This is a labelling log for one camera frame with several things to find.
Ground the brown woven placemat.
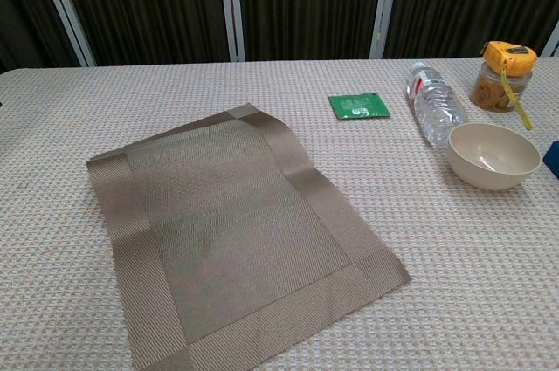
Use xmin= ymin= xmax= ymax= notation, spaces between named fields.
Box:
xmin=86 ymin=102 xmax=412 ymax=371

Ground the beige bowl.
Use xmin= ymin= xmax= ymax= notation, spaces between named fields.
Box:
xmin=447 ymin=121 xmax=542 ymax=191

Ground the green sachet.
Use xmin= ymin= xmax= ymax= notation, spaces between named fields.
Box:
xmin=327 ymin=92 xmax=391 ymax=121

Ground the clear plastic water bottle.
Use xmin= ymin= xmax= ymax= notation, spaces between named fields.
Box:
xmin=404 ymin=60 xmax=471 ymax=149

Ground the beige woven tablecloth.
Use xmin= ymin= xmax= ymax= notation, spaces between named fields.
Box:
xmin=0 ymin=55 xmax=559 ymax=371

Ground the jar of rubber bands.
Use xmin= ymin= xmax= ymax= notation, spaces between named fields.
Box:
xmin=469 ymin=58 xmax=534 ymax=113

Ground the yellow tape measure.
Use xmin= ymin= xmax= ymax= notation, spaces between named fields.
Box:
xmin=481 ymin=40 xmax=538 ymax=131

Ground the blue toy brick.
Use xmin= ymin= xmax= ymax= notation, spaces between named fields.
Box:
xmin=543 ymin=141 xmax=559 ymax=180

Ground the white partition post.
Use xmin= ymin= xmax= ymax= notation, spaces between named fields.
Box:
xmin=32 ymin=0 xmax=97 ymax=67
xmin=539 ymin=24 xmax=559 ymax=58
xmin=217 ymin=0 xmax=246 ymax=62
xmin=369 ymin=0 xmax=403 ymax=60

